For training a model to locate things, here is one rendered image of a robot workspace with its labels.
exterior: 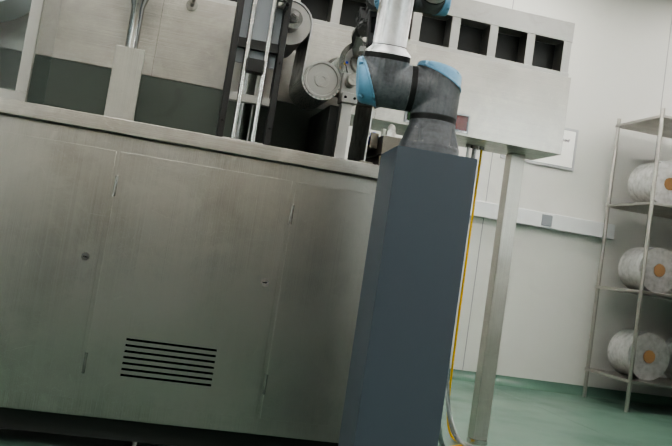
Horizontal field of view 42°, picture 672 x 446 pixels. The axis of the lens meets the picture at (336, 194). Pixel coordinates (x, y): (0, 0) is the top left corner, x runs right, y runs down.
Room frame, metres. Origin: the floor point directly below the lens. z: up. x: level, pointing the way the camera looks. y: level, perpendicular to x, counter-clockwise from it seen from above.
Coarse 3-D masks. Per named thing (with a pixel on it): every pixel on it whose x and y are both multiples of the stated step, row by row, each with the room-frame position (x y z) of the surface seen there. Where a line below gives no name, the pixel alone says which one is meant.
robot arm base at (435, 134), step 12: (420, 120) 2.15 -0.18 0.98; (432, 120) 2.14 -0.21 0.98; (444, 120) 2.14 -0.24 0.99; (408, 132) 2.17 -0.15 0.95; (420, 132) 2.14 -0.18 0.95; (432, 132) 2.13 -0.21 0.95; (444, 132) 2.14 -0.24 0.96; (408, 144) 2.15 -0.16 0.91; (420, 144) 2.13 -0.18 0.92; (432, 144) 2.12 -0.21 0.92; (444, 144) 2.13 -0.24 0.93; (456, 144) 2.17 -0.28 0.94
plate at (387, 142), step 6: (378, 138) 2.86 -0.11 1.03; (384, 138) 2.80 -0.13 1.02; (390, 138) 2.80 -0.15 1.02; (396, 138) 2.81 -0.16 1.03; (378, 144) 2.85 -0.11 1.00; (384, 144) 2.80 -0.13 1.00; (390, 144) 2.81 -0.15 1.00; (396, 144) 2.81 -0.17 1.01; (372, 150) 2.91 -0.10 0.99; (378, 150) 2.84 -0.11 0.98; (384, 150) 2.80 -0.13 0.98; (366, 156) 2.98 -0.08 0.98; (372, 156) 2.91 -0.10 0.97
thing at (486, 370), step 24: (504, 168) 3.51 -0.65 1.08; (504, 192) 3.48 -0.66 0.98; (504, 216) 3.46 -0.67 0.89; (504, 240) 3.46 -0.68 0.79; (504, 264) 3.47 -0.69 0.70; (504, 288) 3.47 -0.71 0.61; (480, 360) 3.49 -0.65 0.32; (480, 384) 3.46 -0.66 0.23; (480, 408) 3.46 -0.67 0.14; (480, 432) 3.47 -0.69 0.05
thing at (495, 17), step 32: (224, 0) 3.04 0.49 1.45; (320, 0) 3.19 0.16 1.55; (352, 0) 3.22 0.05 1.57; (416, 32) 3.20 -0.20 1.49; (448, 32) 3.25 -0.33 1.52; (480, 32) 3.33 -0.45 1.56; (512, 32) 3.32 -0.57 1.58; (544, 32) 3.31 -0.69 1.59; (512, 64) 3.28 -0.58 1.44; (544, 64) 3.39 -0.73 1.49
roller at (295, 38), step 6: (294, 6) 2.77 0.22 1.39; (300, 6) 2.77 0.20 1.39; (306, 12) 2.78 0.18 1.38; (306, 18) 2.78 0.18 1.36; (306, 24) 2.78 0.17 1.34; (300, 30) 2.78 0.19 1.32; (306, 30) 2.78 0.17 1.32; (288, 36) 2.77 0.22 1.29; (294, 36) 2.77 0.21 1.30; (300, 36) 2.78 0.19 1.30; (306, 36) 2.78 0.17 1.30; (288, 42) 2.77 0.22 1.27; (294, 42) 2.77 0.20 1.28; (300, 42) 2.79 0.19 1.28; (288, 48) 2.83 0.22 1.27; (294, 48) 2.87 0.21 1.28; (288, 54) 2.96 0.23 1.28
